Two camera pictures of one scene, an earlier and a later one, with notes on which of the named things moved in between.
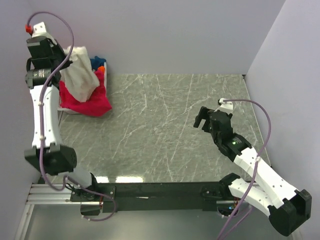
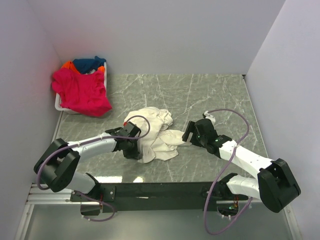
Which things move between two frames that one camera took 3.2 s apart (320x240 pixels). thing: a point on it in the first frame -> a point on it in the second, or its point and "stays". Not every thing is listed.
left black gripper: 55,46 -> 134,154
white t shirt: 79,77 -> 156,142
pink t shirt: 98,104 stays
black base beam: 159,197 stays
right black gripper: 204,114 -> 191,127
